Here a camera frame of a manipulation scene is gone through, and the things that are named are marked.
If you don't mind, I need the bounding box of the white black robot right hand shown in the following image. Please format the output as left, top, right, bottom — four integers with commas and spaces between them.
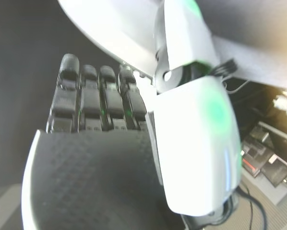
21, 0, 242, 230

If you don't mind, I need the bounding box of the black equipment case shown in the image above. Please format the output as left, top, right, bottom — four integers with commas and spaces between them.
241, 121, 287, 207

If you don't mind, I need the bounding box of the thin black hand cable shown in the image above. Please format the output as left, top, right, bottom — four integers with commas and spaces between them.
237, 184, 268, 230

